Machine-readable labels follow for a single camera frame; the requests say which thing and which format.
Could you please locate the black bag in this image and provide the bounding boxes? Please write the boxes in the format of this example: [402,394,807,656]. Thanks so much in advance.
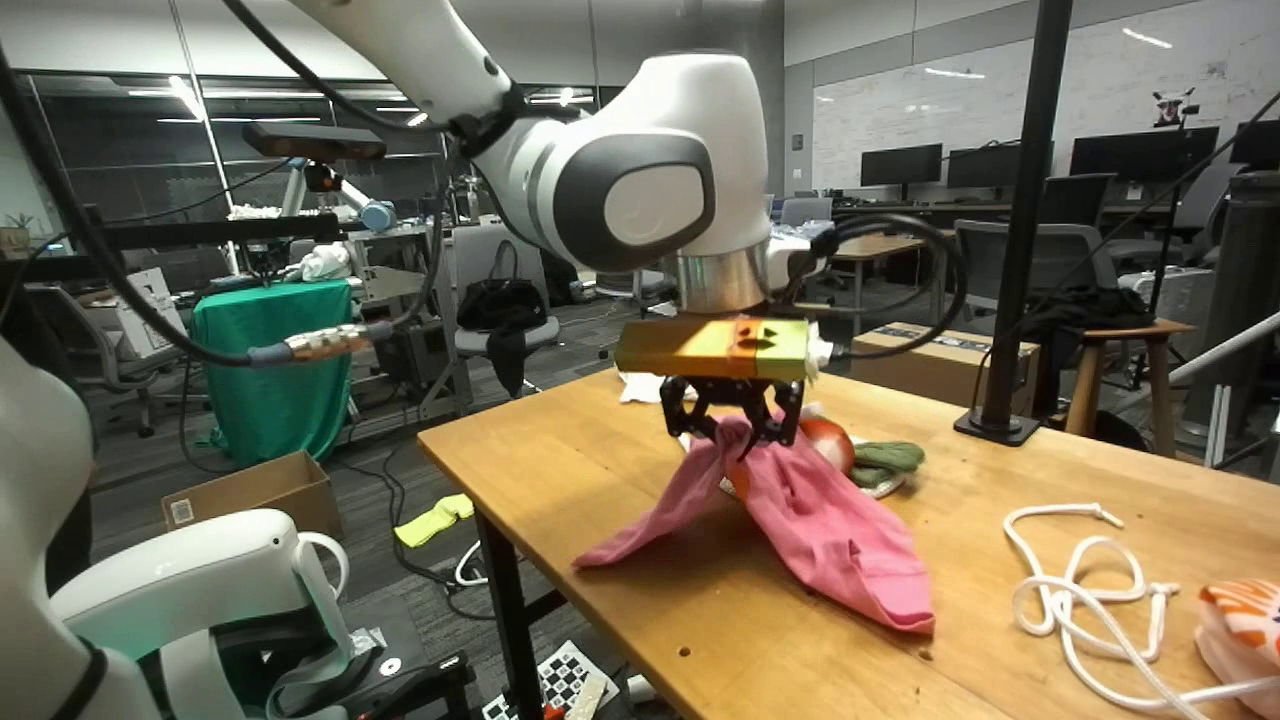
[456,274,552,398]

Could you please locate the grey mesh office chair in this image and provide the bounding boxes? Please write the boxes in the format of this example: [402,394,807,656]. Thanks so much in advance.
[953,215,1123,322]

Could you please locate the wooden stool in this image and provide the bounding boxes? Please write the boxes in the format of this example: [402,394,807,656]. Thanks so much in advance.
[1059,315,1195,454]

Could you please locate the green plush toy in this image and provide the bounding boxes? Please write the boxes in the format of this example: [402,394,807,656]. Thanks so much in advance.
[844,437,927,492]

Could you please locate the cardboard box with black tape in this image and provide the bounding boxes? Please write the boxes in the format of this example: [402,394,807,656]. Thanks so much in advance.
[819,315,1042,411]

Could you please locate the white metal rail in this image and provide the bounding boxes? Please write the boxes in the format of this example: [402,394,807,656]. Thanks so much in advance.
[1167,309,1280,470]

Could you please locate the pink shirt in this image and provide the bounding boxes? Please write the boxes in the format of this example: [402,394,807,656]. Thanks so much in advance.
[571,411,934,641]

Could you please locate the small open cardboard box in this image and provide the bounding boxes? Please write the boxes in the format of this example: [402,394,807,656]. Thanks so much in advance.
[155,450,345,535]

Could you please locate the black cloth bundle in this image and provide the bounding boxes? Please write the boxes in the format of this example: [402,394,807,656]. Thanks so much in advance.
[1030,285,1156,335]

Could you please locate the thin white cord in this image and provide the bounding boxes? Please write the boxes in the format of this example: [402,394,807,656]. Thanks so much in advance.
[1000,499,1280,720]

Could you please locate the peach printed shirt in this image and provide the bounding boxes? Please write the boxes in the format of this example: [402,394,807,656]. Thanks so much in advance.
[1191,572,1280,688]

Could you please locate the yellow green foam piece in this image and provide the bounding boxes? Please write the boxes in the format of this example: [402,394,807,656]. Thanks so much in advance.
[393,492,480,550]

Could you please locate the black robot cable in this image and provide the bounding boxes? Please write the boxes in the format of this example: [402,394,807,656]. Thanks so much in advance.
[0,0,973,372]

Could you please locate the white printed box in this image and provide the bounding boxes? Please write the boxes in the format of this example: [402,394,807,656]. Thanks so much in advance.
[110,265,193,364]

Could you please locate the green cloth cover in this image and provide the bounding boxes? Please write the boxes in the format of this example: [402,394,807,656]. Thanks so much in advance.
[189,274,360,468]

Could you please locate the dark grey cylinder bin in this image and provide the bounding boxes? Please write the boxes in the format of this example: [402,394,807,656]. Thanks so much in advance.
[1203,172,1280,454]

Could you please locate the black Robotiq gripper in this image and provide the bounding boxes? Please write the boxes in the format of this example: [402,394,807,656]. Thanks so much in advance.
[659,377,807,450]

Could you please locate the checkerboard calibration board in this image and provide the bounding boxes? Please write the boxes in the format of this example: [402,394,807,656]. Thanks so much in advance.
[480,636,625,720]

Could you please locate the wooden office desk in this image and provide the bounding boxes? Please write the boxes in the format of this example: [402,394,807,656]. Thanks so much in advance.
[794,227,962,322]

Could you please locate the black lamp head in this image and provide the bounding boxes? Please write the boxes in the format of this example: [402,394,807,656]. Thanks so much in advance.
[244,116,393,172]

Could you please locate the black stand pole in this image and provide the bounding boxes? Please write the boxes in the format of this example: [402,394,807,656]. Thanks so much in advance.
[953,0,1074,450]

